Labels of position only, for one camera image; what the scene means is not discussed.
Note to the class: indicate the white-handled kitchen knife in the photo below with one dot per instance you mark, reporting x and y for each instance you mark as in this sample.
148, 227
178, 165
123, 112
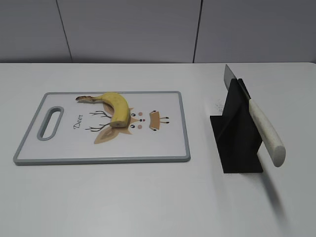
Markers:
270, 137

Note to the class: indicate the yellow banana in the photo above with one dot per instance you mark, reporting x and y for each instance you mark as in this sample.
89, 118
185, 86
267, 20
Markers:
121, 115

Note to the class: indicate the black knife stand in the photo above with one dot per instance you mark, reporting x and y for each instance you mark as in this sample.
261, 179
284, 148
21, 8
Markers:
236, 135

